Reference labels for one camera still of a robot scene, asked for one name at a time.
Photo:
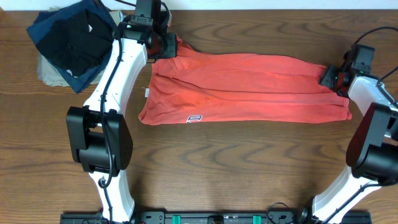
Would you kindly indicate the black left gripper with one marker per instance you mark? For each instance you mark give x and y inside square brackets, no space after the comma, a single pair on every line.
[171,51]

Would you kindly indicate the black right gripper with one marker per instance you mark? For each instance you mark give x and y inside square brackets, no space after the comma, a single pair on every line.
[326,78]

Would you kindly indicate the red printed t-shirt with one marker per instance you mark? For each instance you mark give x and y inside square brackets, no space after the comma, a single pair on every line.
[196,87]

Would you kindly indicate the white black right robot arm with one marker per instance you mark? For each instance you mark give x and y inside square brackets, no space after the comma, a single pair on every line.
[371,163]

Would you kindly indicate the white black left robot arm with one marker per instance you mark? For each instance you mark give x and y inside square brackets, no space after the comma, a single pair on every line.
[99,136]

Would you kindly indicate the black folded garment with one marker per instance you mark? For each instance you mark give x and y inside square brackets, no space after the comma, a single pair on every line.
[77,43]

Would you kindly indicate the khaki folded garment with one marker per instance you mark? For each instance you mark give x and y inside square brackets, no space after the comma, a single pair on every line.
[50,75]

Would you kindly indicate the navy blue folded garment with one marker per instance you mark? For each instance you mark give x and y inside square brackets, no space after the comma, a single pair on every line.
[44,22]

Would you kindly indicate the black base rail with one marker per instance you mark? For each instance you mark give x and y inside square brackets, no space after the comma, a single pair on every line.
[209,218]

